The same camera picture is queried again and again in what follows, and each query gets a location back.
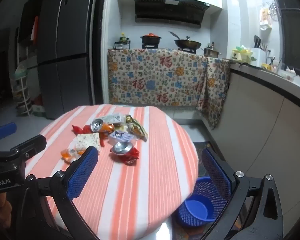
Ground white utensil holder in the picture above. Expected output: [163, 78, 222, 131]
[250, 47, 269, 67]

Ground black gas stove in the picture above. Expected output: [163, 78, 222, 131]
[140, 44, 199, 54]

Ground gold foil snack wrapper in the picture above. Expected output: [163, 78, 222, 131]
[125, 114, 149, 142]

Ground large printed cloth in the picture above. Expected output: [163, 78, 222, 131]
[107, 49, 209, 109]

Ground person's left hand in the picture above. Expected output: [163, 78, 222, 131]
[0, 195, 13, 230]

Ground small printed cloth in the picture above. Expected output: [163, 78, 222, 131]
[196, 56, 232, 130]

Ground white wire shelf rack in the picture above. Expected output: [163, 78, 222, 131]
[10, 62, 33, 117]

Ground orange white candy wrapper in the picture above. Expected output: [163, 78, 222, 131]
[61, 148, 85, 164]

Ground yellow green plastic containers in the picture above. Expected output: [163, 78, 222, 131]
[231, 45, 254, 63]

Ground hanging yellow white bags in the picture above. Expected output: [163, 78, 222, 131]
[259, 2, 278, 30]

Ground crushed red drink can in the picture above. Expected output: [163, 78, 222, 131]
[110, 141, 140, 166]

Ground kitchen counter with beige cabinets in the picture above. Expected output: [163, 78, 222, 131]
[225, 61, 300, 230]

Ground green plastic bag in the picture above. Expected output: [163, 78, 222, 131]
[15, 65, 28, 77]

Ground green white cardboard box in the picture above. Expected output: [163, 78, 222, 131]
[31, 95, 47, 117]

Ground dark window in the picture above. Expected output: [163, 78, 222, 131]
[267, 0, 300, 80]

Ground white drink carton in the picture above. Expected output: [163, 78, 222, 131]
[100, 114, 127, 125]

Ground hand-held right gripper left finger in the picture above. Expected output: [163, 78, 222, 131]
[20, 146, 99, 240]

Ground crushed orange drink can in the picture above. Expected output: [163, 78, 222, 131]
[90, 119, 115, 133]

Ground condiment rack with bottles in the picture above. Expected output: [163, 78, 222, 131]
[114, 33, 132, 50]

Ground blue plastic waste basket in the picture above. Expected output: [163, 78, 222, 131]
[174, 176, 232, 227]

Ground steel pot with lid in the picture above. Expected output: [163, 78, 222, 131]
[203, 45, 222, 58]

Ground red plastic bag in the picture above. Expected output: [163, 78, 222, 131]
[72, 124, 108, 140]

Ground black pot with orange lid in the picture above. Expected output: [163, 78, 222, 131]
[140, 33, 163, 49]

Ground black wok with glass lid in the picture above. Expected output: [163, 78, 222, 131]
[168, 31, 203, 50]

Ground beige patterned packet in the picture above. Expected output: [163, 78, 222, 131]
[75, 132, 101, 153]

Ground round striped table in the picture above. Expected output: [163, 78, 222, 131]
[25, 104, 199, 239]

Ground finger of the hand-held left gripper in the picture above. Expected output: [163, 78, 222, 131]
[9, 134, 47, 161]
[0, 122, 17, 141]

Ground black range hood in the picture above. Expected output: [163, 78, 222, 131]
[134, 0, 207, 28]

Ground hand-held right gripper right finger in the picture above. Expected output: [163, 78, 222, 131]
[197, 147, 284, 240]

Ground dark grey refrigerator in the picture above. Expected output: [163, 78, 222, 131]
[36, 0, 103, 120]

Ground white blue cartoon box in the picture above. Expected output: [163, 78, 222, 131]
[108, 130, 135, 145]

